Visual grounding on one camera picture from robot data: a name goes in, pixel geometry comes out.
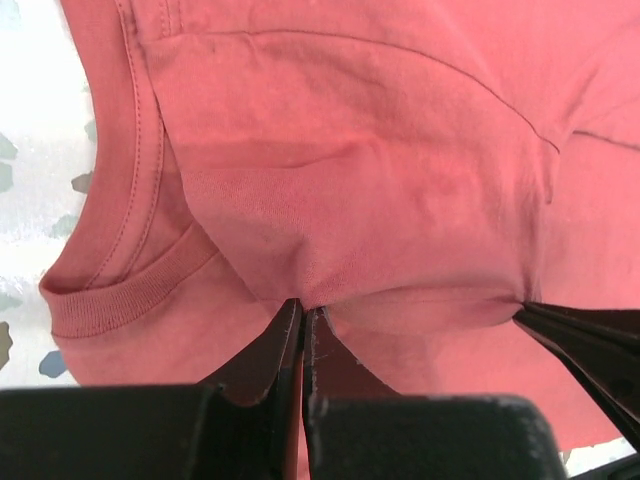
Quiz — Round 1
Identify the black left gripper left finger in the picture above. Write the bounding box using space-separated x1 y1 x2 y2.
1 300 302 479

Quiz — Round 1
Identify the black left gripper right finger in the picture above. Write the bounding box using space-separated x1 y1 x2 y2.
303 309 565 479

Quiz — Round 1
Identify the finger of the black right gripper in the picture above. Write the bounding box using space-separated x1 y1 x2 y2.
514 303 639 449

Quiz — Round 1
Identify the dusty red t-shirt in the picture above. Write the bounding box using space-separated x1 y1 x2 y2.
40 1 639 450

